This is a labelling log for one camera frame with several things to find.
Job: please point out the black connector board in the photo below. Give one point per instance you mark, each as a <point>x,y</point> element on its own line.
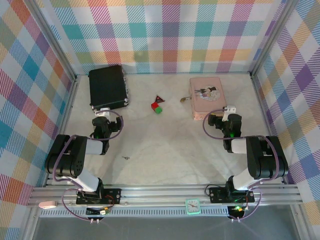
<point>96,212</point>
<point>237,209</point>

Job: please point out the black hard case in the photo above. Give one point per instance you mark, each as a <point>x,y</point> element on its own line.
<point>107,87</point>

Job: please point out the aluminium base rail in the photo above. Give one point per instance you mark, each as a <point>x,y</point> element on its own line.
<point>160,196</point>

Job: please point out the aluminium frame post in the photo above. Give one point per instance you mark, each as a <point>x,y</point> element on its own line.
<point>53,40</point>
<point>271,37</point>

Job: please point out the brass padlock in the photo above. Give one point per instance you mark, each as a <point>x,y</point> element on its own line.
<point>184,99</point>

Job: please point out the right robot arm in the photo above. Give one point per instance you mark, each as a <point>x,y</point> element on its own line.
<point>258,157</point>

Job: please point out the small mint alarm clock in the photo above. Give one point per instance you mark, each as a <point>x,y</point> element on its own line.
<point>192,206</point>

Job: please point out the red green cube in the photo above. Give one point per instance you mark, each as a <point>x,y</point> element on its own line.
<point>156,108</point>

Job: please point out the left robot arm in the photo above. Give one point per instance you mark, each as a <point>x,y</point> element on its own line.
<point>75,156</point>

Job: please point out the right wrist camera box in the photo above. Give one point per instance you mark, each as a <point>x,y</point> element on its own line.
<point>213,120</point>

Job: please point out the black red triangle sign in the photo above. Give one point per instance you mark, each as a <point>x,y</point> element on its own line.
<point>158,99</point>

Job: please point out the pink cartoon tin box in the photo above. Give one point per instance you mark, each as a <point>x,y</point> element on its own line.
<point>207,100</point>

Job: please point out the pink white eraser block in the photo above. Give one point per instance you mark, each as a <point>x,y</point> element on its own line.
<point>47,204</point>

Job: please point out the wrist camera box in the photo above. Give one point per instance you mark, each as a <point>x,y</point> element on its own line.
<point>213,120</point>
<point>102,111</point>

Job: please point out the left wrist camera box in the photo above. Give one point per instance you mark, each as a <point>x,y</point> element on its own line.
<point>102,111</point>

